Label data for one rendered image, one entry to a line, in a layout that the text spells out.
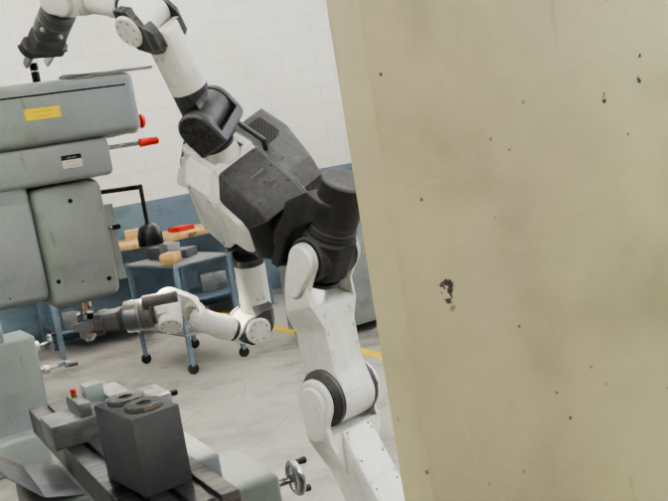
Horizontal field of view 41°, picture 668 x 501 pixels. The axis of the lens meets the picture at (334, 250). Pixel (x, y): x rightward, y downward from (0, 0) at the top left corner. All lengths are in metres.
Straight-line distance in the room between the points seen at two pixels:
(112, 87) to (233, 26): 7.50
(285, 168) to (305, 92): 7.94
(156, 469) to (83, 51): 7.50
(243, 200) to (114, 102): 0.47
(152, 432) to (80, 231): 0.62
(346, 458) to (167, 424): 0.45
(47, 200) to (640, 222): 1.71
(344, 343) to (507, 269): 1.32
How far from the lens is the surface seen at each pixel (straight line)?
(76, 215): 2.45
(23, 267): 2.41
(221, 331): 2.59
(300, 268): 2.12
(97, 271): 2.47
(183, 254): 7.14
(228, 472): 2.77
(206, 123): 2.19
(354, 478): 2.28
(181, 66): 2.16
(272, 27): 10.12
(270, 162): 2.26
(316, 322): 2.17
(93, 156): 2.45
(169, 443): 2.15
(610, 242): 1.02
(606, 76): 1.03
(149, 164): 9.44
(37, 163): 2.42
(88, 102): 2.45
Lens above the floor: 1.67
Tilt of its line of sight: 8 degrees down
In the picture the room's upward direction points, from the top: 9 degrees counter-clockwise
